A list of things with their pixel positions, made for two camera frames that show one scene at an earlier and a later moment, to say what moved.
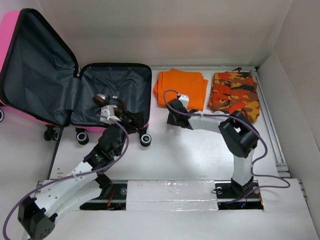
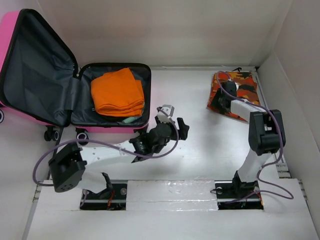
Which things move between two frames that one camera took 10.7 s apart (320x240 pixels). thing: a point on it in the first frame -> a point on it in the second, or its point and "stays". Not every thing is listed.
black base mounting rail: x=113 y=196 stays
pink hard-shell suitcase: x=40 y=80 stays
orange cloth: x=192 y=84 -> x=116 y=93
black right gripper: x=171 y=120 -> x=215 y=101
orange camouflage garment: x=235 y=91 stays
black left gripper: x=136 y=119 -> x=182 y=128
